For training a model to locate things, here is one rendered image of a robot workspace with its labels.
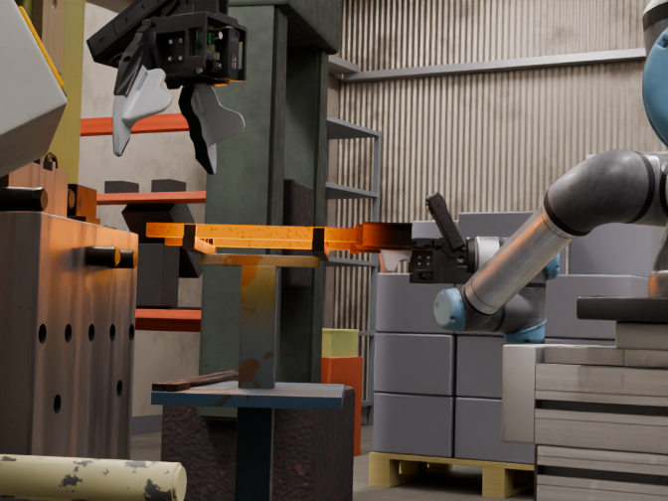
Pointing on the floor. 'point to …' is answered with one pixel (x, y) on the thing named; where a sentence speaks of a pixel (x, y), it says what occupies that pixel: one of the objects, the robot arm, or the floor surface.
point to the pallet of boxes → (481, 356)
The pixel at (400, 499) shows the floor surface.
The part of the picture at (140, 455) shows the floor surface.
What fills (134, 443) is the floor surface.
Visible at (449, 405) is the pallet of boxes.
